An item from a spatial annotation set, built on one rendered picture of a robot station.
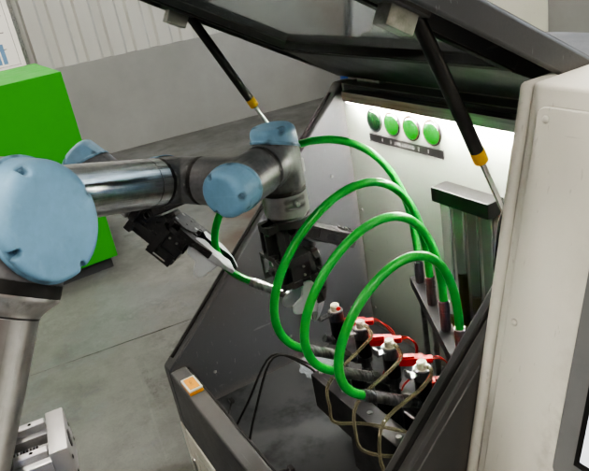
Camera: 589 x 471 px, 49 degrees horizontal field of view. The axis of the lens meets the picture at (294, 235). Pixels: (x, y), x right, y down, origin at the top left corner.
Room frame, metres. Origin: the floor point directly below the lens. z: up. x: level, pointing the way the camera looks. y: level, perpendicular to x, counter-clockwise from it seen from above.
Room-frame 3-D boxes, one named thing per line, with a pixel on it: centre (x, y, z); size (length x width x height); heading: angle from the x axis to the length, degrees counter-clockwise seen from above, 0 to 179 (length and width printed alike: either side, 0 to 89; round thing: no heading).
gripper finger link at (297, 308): (0.99, 0.00, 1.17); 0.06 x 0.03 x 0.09; 116
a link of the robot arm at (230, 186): (0.93, 0.08, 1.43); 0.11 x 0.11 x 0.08; 56
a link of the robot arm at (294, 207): (1.00, 0.00, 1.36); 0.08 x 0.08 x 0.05
